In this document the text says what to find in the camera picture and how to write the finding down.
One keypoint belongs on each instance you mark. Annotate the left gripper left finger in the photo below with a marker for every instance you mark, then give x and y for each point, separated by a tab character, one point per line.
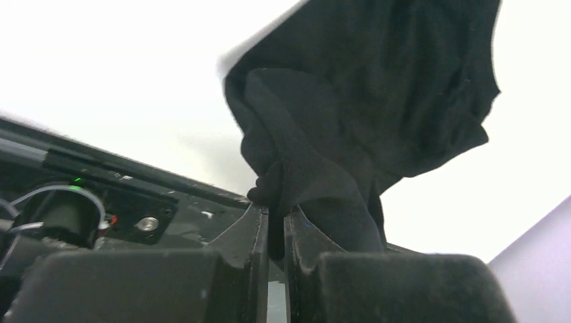
226	281

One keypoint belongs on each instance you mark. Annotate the black t shirt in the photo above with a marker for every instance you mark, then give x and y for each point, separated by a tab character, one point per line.
346	98

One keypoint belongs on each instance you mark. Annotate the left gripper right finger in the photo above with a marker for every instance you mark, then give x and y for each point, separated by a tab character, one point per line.
328	284

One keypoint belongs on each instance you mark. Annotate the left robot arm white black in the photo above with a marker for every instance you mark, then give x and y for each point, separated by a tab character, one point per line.
51	272

